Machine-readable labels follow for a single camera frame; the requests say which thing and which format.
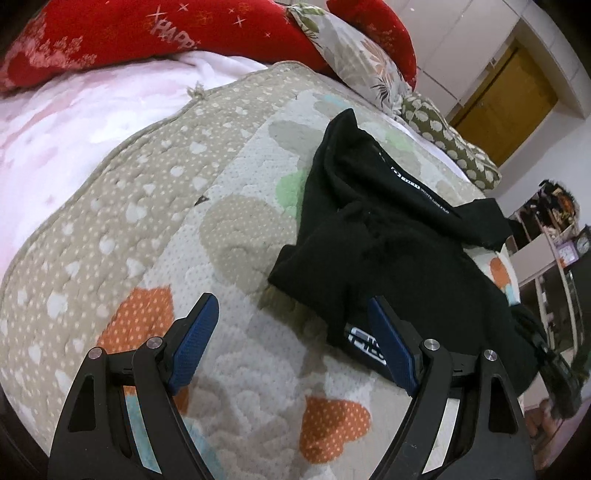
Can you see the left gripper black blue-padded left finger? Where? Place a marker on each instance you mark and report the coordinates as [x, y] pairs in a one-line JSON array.
[[120, 421]]

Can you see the black pants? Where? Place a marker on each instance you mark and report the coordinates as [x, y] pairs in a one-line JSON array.
[[368, 229]]

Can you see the floral leaf pillow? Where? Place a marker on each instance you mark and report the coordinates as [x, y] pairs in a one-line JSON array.
[[358, 61]]

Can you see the olive white-dotted pillow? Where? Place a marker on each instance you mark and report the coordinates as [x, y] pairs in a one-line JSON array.
[[425, 118]]

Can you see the small round clock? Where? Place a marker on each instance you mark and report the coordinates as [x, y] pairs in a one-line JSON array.
[[583, 243]]

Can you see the black television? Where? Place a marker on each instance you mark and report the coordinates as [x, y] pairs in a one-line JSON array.
[[578, 278]]

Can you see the red pillow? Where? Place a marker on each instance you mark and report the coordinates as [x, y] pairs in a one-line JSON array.
[[378, 21]]

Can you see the yellow wooden door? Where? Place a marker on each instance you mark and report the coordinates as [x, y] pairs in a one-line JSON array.
[[508, 106]]

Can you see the white glossy wardrobe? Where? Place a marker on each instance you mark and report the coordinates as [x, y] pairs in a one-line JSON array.
[[458, 42]]

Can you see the white shelf unit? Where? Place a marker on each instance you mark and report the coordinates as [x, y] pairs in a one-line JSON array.
[[541, 248]]

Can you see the red happy blanket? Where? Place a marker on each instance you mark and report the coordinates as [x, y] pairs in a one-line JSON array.
[[81, 35]]

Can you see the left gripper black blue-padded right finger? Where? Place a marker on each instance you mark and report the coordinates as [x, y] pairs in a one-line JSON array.
[[489, 439]]

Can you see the heart patterned quilt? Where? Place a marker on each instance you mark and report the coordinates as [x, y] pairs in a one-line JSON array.
[[203, 202]]

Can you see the pink bed sheet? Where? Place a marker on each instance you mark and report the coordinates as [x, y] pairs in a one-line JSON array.
[[54, 136]]

